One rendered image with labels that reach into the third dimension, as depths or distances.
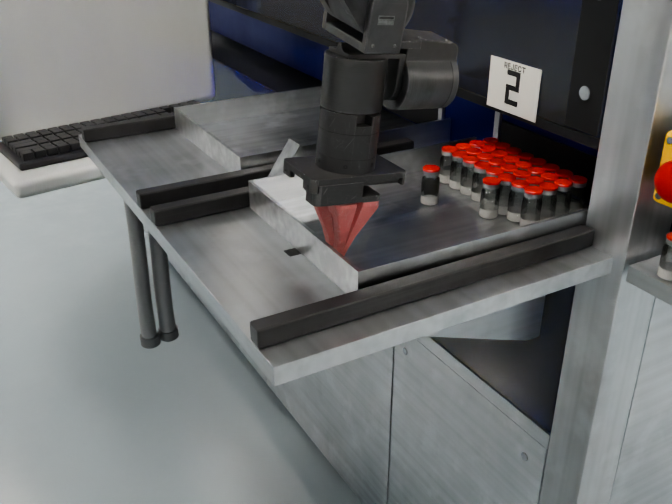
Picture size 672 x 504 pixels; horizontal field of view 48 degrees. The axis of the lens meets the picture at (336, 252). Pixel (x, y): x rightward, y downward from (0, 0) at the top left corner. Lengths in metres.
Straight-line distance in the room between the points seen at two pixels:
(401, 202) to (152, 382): 1.33
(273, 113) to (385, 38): 0.65
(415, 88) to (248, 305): 0.25
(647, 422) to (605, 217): 0.32
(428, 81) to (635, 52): 0.21
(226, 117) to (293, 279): 0.54
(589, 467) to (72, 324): 1.78
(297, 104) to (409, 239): 0.52
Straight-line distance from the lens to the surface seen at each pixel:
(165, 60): 1.60
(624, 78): 0.81
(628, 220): 0.83
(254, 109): 1.27
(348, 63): 0.67
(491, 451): 1.15
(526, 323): 0.95
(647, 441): 1.08
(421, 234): 0.85
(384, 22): 0.65
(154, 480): 1.85
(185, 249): 0.84
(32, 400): 2.17
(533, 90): 0.90
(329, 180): 0.68
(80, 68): 1.53
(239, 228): 0.87
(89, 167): 1.33
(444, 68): 0.72
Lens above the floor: 1.25
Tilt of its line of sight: 27 degrees down
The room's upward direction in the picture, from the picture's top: straight up
